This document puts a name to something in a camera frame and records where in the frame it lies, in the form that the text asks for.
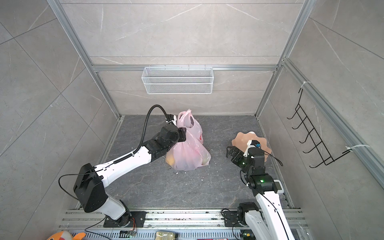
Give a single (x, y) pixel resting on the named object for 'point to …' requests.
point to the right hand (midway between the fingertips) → (232, 149)
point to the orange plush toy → (66, 235)
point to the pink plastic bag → (190, 153)
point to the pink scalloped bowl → (240, 142)
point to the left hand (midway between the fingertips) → (184, 126)
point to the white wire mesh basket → (177, 80)
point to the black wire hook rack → (312, 132)
